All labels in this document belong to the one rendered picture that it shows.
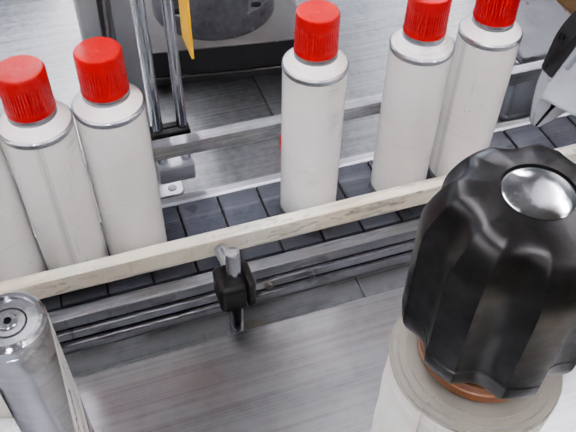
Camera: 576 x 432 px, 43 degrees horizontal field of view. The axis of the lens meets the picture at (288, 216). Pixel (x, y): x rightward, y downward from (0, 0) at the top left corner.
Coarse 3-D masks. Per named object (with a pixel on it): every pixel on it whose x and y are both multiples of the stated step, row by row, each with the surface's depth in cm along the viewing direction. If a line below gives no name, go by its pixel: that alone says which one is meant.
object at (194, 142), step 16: (528, 64) 69; (512, 80) 69; (528, 80) 70; (368, 96) 66; (352, 112) 65; (368, 112) 66; (224, 128) 62; (240, 128) 63; (256, 128) 63; (272, 128) 63; (160, 144) 61; (176, 144) 61; (192, 144) 62; (208, 144) 62; (224, 144) 63
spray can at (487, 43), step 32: (480, 0) 57; (512, 0) 56; (480, 32) 58; (512, 32) 58; (480, 64) 59; (512, 64) 60; (448, 96) 64; (480, 96) 61; (448, 128) 65; (480, 128) 64; (448, 160) 67
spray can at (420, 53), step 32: (416, 0) 54; (448, 0) 54; (416, 32) 56; (416, 64) 57; (448, 64) 58; (384, 96) 61; (416, 96) 59; (384, 128) 63; (416, 128) 61; (384, 160) 65; (416, 160) 64
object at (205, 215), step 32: (512, 128) 76; (544, 128) 76; (352, 192) 69; (192, 224) 66; (224, 224) 66; (352, 224) 66; (384, 224) 66; (256, 256) 64; (96, 288) 61; (128, 288) 61
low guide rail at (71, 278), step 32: (384, 192) 64; (416, 192) 64; (256, 224) 61; (288, 224) 62; (320, 224) 63; (128, 256) 59; (160, 256) 59; (192, 256) 61; (0, 288) 56; (32, 288) 57; (64, 288) 58
